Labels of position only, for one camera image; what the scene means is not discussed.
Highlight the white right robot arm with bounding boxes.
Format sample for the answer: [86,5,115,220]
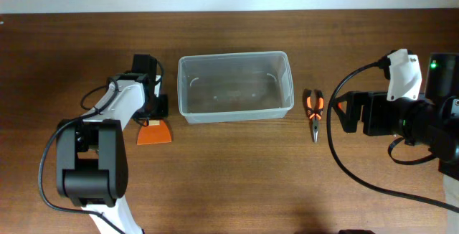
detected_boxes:
[326,49,458,233]

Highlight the orange long nose pliers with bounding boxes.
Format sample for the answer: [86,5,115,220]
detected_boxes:
[303,89,325,143]

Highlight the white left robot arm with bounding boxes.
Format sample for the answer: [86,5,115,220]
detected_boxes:
[53,55,169,233]

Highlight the clear plastic container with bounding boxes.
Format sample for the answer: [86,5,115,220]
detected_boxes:
[177,51,295,124]

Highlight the red scraper wooden handle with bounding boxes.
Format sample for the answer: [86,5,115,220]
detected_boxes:
[137,119,172,145]

